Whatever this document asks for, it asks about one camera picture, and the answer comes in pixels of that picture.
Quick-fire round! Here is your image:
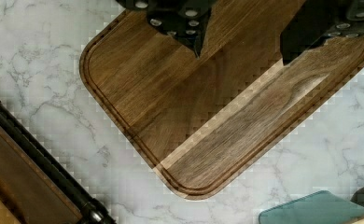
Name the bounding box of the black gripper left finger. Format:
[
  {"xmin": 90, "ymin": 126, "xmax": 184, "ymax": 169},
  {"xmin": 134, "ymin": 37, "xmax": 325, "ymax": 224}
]
[{"xmin": 116, "ymin": 0, "xmax": 217, "ymax": 58}]

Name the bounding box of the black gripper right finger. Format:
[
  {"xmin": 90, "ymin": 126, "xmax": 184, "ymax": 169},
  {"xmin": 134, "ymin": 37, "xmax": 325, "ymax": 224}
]
[{"xmin": 280, "ymin": 0, "xmax": 364, "ymax": 65}]

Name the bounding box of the dark wooden cutting board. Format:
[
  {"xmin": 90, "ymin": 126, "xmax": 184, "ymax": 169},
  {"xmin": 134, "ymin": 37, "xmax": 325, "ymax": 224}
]
[{"xmin": 80, "ymin": 0, "xmax": 364, "ymax": 200}]

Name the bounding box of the teal translucent lid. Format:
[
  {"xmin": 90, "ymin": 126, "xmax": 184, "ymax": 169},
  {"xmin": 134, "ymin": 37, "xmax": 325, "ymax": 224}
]
[{"xmin": 259, "ymin": 190, "xmax": 364, "ymax": 224}]

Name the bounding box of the dark metal drawer handle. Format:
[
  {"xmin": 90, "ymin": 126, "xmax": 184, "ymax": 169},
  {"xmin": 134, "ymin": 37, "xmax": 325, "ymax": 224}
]
[{"xmin": 0, "ymin": 100, "xmax": 117, "ymax": 224}]

